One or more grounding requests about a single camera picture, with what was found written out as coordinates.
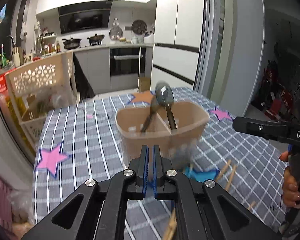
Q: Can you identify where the person's right hand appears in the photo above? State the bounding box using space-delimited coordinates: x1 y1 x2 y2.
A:
279 151 300 207

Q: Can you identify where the pink plastic stool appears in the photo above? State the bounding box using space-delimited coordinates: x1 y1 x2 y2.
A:
0 178 12 232

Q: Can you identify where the black range hood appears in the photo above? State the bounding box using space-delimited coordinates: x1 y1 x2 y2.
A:
58 1 113 34

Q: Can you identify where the grey checked tablecloth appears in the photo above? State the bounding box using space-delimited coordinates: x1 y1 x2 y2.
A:
32 87 285 230

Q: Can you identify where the black slotted spoon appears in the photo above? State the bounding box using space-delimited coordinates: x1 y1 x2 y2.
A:
155 81 177 130

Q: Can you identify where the black built-in oven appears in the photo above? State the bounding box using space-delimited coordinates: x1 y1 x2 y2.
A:
109 47 146 76

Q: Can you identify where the black handled spoon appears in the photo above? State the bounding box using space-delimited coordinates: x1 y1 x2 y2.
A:
140 96 160 133

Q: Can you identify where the black hanging cloth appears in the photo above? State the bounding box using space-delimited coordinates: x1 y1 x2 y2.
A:
73 53 95 102

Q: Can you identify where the cardboard box on floor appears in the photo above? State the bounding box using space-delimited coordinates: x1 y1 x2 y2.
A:
138 77 151 93

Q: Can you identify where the black wok on stove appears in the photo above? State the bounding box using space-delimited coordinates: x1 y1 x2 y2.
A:
62 38 81 50

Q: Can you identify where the beige plastic utensil holder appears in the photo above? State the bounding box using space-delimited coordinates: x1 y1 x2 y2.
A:
116 101 210 169

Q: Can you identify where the white refrigerator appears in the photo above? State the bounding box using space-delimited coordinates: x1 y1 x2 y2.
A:
151 0 205 88

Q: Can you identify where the beige perforated storage cart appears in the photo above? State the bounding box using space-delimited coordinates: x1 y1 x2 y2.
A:
5 51 79 147

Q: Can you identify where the black pot on stove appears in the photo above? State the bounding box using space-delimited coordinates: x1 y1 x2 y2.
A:
88 34 104 46

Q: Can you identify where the wooden chopstick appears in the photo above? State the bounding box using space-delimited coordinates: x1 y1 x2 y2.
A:
248 201 256 210
215 159 231 181
162 209 177 240
224 164 237 192

